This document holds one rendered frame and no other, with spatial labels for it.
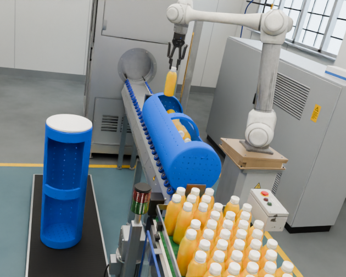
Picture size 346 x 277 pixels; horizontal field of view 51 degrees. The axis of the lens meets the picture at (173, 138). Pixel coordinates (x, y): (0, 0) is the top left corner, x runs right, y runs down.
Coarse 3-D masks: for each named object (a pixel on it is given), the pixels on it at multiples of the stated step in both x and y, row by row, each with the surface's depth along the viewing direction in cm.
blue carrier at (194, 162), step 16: (160, 96) 251; (144, 112) 249; (160, 112) 226; (176, 112) 264; (160, 128) 211; (192, 128) 235; (160, 144) 201; (176, 144) 187; (192, 144) 182; (160, 160) 200; (176, 160) 180; (192, 160) 182; (208, 160) 184; (176, 176) 184; (192, 176) 186; (208, 176) 189
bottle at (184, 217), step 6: (180, 210) 158; (186, 210) 156; (180, 216) 157; (186, 216) 156; (192, 216) 157; (180, 222) 157; (186, 222) 156; (180, 228) 158; (186, 228) 158; (174, 234) 162; (180, 234) 159; (174, 240) 162; (180, 240) 160
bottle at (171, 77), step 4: (172, 72) 239; (168, 76) 240; (172, 76) 239; (176, 76) 241; (168, 80) 241; (172, 80) 240; (168, 84) 242; (172, 84) 242; (168, 88) 243; (172, 88) 243; (164, 92) 246; (168, 92) 244; (172, 92) 245
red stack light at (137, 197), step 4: (136, 192) 129; (148, 192) 130; (132, 196) 132; (136, 196) 130; (140, 196) 129; (144, 196) 129; (148, 196) 131; (136, 200) 130; (140, 200) 130; (144, 200) 130; (148, 200) 132
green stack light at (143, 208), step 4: (132, 200) 132; (132, 204) 132; (136, 204) 131; (140, 204) 130; (144, 204) 131; (148, 204) 133; (132, 208) 132; (136, 208) 131; (140, 208) 131; (144, 208) 132; (136, 212) 132; (140, 212) 132; (144, 212) 132
